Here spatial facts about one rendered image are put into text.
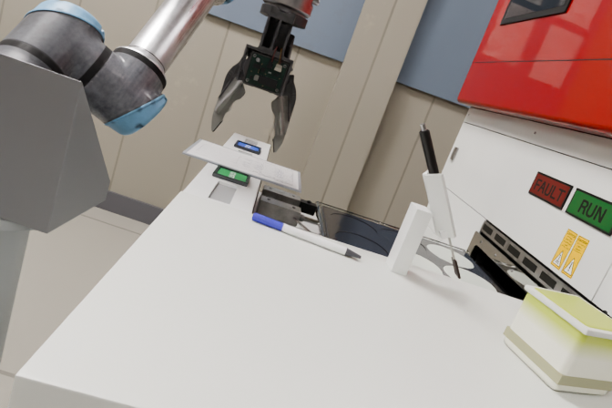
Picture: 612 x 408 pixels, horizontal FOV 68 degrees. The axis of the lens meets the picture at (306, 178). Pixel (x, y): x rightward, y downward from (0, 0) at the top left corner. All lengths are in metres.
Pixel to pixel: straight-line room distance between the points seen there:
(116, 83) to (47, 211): 0.28
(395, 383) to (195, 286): 0.17
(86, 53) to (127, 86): 0.08
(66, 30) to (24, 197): 0.30
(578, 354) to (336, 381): 0.23
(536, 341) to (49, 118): 0.63
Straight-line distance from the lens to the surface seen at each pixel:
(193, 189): 0.62
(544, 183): 1.01
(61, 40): 0.88
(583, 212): 0.89
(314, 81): 2.58
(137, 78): 0.92
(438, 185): 0.54
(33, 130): 0.71
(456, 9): 2.68
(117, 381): 0.29
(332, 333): 0.39
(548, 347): 0.49
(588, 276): 0.85
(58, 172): 0.71
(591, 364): 0.50
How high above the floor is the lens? 1.15
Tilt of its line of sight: 13 degrees down
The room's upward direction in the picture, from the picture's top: 20 degrees clockwise
